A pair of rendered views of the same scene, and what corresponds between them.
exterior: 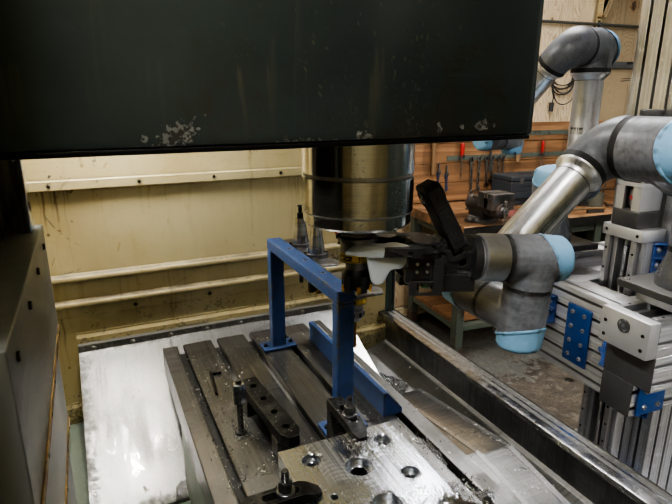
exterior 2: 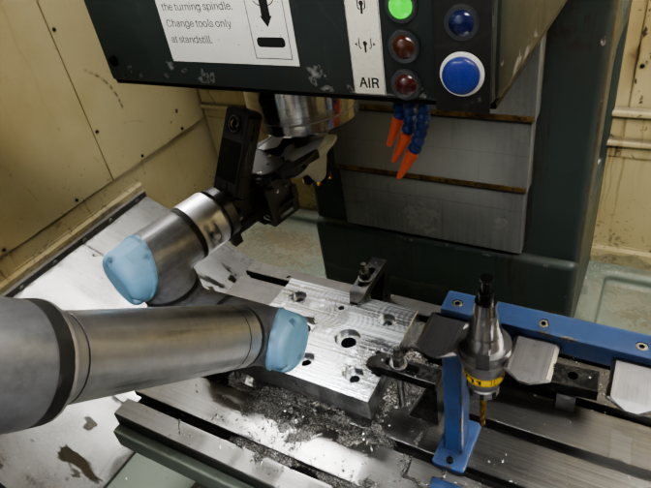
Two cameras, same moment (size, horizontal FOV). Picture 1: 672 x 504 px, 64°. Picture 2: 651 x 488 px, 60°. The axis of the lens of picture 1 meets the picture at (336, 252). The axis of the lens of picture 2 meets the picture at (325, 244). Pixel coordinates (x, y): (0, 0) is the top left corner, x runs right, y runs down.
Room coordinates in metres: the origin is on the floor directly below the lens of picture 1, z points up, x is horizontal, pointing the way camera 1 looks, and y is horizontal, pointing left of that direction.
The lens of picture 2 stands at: (1.42, -0.43, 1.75)
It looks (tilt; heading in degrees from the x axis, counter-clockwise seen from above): 36 degrees down; 149
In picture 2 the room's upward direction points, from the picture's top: 10 degrees counter-clockwise
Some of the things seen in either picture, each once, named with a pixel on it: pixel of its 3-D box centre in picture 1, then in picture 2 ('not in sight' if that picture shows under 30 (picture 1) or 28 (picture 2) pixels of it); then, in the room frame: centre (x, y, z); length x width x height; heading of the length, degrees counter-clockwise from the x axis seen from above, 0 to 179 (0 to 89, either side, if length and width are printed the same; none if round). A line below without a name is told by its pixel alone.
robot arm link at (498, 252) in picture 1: (486, 256); (204, 223); (0.81, -0.24, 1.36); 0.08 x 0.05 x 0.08; 10
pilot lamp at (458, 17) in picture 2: not in sight; (461, 22); (1.12, -0.10, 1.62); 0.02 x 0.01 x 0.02; 25
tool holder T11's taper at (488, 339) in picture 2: not in sight; (485, 321); (1.11, -0.04, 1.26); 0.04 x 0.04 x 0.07
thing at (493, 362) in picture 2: not in sight; (484, 348); (1.11, -0.04, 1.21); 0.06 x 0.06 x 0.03
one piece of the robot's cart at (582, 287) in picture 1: (612, 327); not in sight; (1.48, -0.83, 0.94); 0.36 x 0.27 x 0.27; 21
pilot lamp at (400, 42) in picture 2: not in sight; (403, 46); (1.08, -0.12, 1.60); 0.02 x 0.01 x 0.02; 25
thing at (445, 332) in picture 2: (367, 291); (441, 337); (1.06, -0.07, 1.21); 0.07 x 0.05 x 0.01; 115
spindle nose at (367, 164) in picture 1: (357, 180); (298, 74); (0.77, -0.03, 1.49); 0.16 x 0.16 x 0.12
